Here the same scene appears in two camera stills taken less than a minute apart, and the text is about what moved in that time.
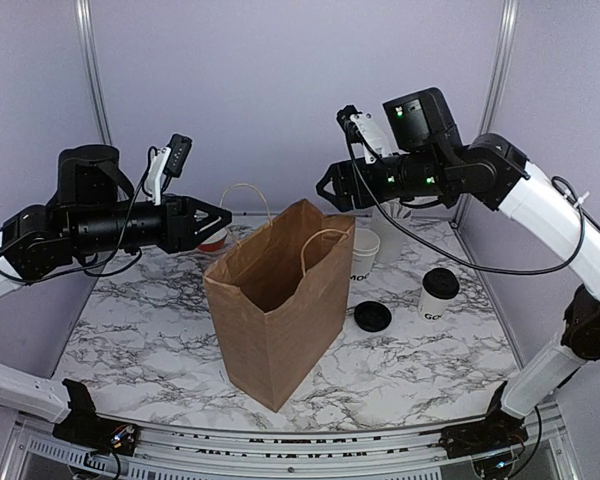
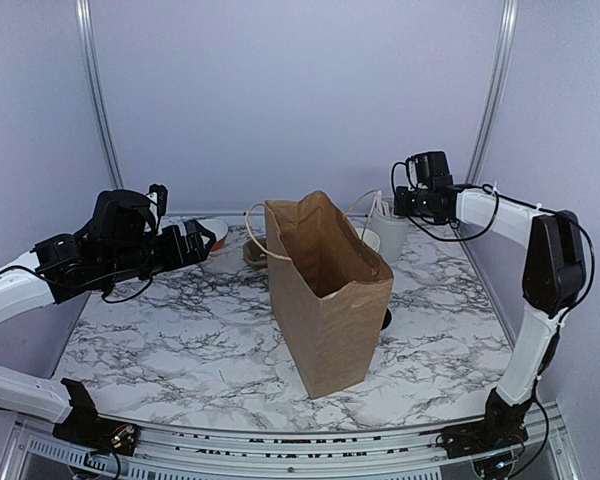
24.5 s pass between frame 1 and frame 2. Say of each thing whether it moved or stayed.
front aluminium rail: stayed
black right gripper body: moved
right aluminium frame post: stayed
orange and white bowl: stayed
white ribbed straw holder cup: stayed
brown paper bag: moved
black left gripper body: moved
